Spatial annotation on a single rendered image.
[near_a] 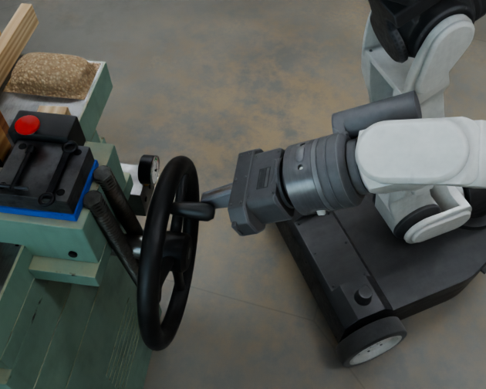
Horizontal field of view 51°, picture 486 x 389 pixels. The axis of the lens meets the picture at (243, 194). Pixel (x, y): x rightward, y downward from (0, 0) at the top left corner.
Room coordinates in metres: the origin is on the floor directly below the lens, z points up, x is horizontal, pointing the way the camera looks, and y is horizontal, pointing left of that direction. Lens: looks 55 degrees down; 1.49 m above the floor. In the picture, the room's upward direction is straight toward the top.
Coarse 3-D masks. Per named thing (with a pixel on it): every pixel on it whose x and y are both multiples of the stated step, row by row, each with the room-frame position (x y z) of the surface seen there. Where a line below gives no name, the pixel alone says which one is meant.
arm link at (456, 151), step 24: (384, 120) 0.37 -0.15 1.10; (408, 120) 0.36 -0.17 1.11; (432, 120) 0.35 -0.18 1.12; (456, 120) 0.34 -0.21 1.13; (480, 120) 0.35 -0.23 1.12; (360, 144) 0.35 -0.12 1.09; (384, 144) 0.34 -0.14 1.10; (408, 144) 0.33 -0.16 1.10; (432, 144) 0.33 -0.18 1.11; (456, 144) 0.32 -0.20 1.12; (480, 144) 0.32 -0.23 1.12; (360, 168) 0.33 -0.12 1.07; (384, 168) 0.32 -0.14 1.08; (408, 168) 0.31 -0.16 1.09; (432, 168) 0.31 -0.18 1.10; (456, 168) 0.30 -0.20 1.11; (480, 168) 0.30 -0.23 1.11
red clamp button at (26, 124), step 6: (18, 120) 0.44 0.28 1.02; (24, 120) 0.44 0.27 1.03; (30, 120) 0.44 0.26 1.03; (36, 120) 0.44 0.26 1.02; (18, 126) 0.43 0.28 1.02; (24, 126) 0.43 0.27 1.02; (30, 126) 0.43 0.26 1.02; (36, 126) 0.43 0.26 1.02; (18, 132) 0.43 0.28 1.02; (24, 132) 0.42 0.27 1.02; (30, 132) 0.43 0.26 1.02
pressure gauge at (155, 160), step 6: (144, 156) 0.66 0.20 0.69; (150, 156) 0.67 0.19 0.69; (156, 156) 0.67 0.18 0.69; (144, 162) 0.65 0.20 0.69; (150, 162) 0.65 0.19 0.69; (156, 162) 0.67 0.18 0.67; (138, 168) 0.64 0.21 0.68; (144, 168) 0.63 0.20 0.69; (150, 168) 0.63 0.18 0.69; (138, 174) 0.63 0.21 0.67; (144, 174) 0.63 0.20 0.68; (150, 174) 0.62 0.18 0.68; (156, 174) 0.65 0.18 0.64; (144, 180) 0.62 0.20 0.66; (150, 180) 0.62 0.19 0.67; (156, 180) 0.64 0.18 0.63
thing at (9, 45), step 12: (24, 12) 0.78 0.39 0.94; (12, 24) 0.75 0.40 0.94; (24, 24) 0.76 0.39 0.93; (36, 24) 0.80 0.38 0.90; (0, 36) 0.72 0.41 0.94; (12, 36) 0.72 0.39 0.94; (24, 36) 0.75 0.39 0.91; (0, 48) 0.69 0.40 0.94; (12, 48) 0.71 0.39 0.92; (0, 60) 0.67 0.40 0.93; (12, 60) 0.69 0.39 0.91; (0, 72) 0.65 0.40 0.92; (0, 84) 0.64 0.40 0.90
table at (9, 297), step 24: (0, 96) 0.61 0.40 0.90; (24, 96) 0.61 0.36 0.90; (48, 96) 0.61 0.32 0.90; (96, 96) 0.63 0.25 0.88; (96, 120) 0.61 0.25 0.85; (0, 264) 0.31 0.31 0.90; (24, 264) 0.32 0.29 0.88; (48, 264) 0.32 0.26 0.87; (72, 264) 0.32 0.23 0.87; (96, 264) 0.32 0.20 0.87; (0, 288) 0.27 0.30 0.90; (24, 288) 0.29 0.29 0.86; (0, 312) 0.25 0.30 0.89; (0, 336) 0.23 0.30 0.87
